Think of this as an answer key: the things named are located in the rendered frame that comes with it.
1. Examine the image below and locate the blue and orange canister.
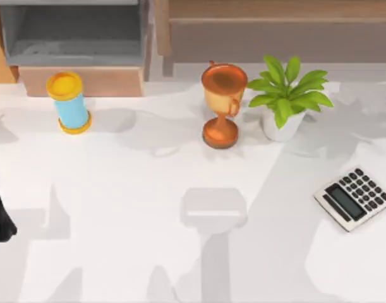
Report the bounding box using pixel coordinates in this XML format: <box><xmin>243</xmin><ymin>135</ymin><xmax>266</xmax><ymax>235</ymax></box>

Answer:
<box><xmin>45</xmin><ymin>71</ymin><xmax>93</xmax><ymax>136</ymax></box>

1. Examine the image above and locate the silver calculator with black keys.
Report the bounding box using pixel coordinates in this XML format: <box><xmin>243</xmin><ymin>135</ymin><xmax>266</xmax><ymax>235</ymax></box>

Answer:
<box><xmin>313</xmin><ymin>166</ymin><xmax>386</xmax><ymax>233</ymax></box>

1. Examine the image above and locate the bronze trophy cup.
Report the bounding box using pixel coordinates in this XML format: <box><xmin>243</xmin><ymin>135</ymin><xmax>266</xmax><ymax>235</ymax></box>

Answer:
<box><xmin>200</xmin><ymin>60</ymin><xmax>249</xmax><ymax>149</ymax></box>

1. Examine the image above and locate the wooden open shelf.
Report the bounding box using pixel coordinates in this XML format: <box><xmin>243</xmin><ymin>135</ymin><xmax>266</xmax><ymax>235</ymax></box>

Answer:
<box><xmin>154</xmin><ymin>0</ymin><xmax>386</xmax><ymax>78</ymax></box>

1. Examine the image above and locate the pale wooden drawer front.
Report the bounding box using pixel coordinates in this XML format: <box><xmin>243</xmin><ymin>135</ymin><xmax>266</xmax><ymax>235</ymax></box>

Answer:
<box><xmin>18</xmin><ymin>66</ymin><xmax>145</xmax><ymax>98</ymax></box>

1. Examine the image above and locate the green plant in white pot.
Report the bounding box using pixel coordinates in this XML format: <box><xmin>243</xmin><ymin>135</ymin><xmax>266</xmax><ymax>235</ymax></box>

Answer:
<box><xmin>246</xmin><ymin>55</ymin><xmax>335</xmax><ymax>143</ymax></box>

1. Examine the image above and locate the wooden cupboard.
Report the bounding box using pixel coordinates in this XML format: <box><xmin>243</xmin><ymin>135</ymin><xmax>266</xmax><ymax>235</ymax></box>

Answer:
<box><xmin>0</xmin><ymin>0</ymin><xmax>20</xmax><ymax>85</ymax></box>

